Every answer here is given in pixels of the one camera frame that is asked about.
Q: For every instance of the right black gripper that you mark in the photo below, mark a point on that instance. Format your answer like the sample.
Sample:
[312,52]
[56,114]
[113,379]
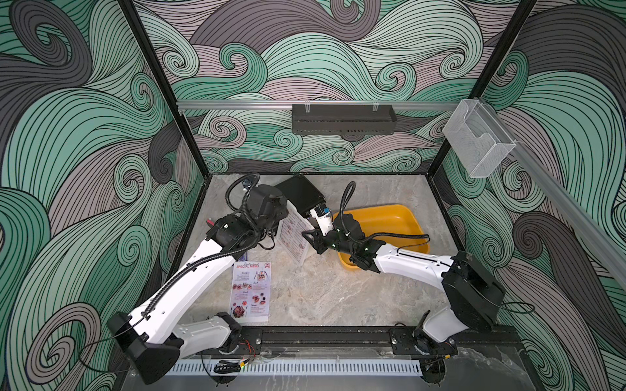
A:
[319,240]

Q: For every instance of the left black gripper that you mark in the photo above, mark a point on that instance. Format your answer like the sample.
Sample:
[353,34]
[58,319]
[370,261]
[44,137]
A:
[280,213]

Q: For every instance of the pink dessert menu sheet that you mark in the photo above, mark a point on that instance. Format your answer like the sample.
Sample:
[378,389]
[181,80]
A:
[251,292]

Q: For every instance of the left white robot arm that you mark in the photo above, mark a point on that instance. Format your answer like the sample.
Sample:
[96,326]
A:
[151,336]

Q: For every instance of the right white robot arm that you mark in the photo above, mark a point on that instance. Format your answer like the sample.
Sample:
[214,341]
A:
[473,294]

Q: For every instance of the black flat case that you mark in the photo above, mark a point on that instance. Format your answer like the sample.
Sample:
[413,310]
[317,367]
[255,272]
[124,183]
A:
[302,194]

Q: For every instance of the yellow plastic tray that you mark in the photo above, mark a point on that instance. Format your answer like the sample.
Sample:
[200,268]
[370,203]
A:
[396,219]

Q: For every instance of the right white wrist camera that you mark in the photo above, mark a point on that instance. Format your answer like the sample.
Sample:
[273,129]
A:
[322,214]

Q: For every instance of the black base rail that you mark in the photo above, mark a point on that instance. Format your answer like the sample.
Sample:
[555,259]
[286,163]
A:
[400,340]

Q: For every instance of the black wall shelf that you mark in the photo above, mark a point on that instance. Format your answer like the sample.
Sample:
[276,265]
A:
[343,119]

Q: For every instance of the white slotted cable duct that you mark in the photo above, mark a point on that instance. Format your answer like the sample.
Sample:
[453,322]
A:
[331,367]

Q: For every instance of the back aluminium rail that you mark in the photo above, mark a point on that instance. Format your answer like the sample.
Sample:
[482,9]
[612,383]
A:
[248,104]

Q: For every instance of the aluminium rail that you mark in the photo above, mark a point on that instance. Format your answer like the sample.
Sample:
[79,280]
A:
[248,104]
[559,166]

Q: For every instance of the clear wall brochure holder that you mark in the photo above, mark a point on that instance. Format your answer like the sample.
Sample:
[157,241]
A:
[479,137]

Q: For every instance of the right aluminium rail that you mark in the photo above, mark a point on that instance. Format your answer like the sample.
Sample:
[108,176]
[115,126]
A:
[559,166]

